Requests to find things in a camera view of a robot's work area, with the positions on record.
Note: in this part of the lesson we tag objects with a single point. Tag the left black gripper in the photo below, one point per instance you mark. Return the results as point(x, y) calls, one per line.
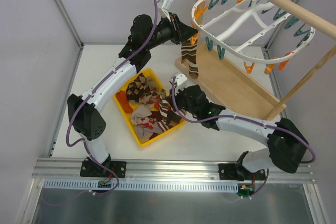
point(177, 28)

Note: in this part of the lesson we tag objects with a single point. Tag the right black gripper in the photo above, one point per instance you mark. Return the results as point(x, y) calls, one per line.
point(181, 97)

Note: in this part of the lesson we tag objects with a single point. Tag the brown white striped sock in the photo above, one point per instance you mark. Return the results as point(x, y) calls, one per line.
point(189, 52)

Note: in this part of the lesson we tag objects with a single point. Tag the brown argyle sock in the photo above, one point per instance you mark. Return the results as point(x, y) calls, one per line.
point(141, 89)

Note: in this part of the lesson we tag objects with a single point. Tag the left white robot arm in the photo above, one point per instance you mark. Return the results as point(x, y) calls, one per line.
point(84, 111)

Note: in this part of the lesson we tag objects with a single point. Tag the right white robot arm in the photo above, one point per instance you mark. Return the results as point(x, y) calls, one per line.
point(284, 145)

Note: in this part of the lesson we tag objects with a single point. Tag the wooden hanger stand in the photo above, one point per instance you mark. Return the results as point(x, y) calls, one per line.
point(227, 82)

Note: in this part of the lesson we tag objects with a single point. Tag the white round clip hanger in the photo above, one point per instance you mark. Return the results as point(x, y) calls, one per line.
point(237, 27)

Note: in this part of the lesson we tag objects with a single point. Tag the teal clothes peg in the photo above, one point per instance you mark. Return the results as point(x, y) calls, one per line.
point(209, 43)
point(220, 52)

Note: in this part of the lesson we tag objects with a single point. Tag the yellow plastic tray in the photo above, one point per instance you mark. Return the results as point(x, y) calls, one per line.
point(127, 107)

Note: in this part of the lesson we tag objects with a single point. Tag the beige sock with red pattern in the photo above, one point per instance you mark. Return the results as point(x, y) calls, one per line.
point(142, 121)

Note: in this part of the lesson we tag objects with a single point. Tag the green circuit board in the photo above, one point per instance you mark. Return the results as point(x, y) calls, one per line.
point(245, 191)

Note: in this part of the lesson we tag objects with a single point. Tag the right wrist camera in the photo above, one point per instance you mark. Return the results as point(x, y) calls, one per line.
point(179, 81)

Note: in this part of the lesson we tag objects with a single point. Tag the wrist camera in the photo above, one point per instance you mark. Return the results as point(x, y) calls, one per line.
point(163, 7)
point(179, 81)

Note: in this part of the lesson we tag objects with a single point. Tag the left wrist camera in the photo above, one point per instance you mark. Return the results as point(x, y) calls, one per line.
point(163, 7)

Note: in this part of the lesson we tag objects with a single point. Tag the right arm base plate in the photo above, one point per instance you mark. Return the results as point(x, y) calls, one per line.
point(227, 171)

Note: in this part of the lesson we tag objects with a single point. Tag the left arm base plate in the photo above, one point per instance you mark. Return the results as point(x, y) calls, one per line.
point(90, 169)

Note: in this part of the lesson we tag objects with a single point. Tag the aluminium mounting rail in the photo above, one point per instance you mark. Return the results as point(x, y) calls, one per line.
point(179, 171)

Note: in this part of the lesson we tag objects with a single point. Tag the perforated cable duct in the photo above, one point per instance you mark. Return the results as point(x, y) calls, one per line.
point(93, 184)

